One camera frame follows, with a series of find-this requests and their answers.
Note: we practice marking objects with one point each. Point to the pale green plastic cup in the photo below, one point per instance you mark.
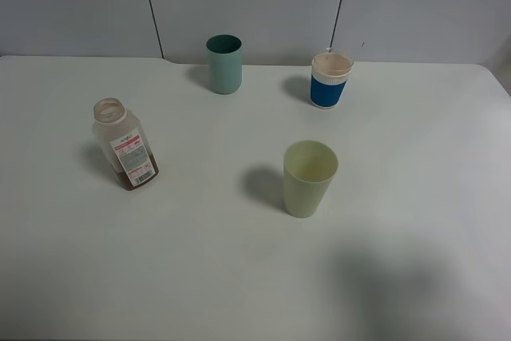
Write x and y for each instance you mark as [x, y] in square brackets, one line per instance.
[308, 169]

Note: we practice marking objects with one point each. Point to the clear plastic drink bottle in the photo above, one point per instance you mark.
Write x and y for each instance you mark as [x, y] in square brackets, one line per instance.
[122, 139]

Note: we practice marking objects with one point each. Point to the teal plastic cup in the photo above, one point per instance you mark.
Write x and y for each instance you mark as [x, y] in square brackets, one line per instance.
[225, 63]

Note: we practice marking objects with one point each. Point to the blue and white paper cup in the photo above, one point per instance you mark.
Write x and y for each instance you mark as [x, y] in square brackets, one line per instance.
[330, 72]

